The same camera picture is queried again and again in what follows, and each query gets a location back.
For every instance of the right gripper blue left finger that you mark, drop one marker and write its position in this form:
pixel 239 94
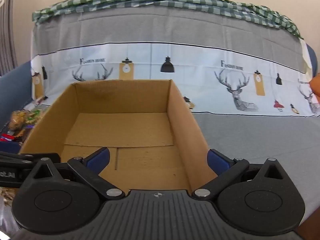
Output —
pixel 98 160

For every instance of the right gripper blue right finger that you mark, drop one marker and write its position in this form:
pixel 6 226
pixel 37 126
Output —
pixel 218 162

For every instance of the clear bag of round cookies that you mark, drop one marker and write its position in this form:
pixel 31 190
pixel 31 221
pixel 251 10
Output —
pixel 18 119

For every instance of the green label noodle snack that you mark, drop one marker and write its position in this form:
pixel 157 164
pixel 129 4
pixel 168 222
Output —
pixel 34 116

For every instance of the brown cardboard box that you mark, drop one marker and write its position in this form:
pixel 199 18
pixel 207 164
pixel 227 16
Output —
pixel 154 141

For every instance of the deer print sofa cover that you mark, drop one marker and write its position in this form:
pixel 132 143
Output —
pixel 247 85

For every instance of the grey curtain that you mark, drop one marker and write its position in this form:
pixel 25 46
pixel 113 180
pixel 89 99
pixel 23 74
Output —
pixel 8 53

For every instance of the orange cushion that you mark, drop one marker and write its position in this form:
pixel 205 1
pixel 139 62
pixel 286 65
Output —
pixel 315 85

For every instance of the green checkered cloth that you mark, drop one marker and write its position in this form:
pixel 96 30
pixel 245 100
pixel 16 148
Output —
pixel 249 12

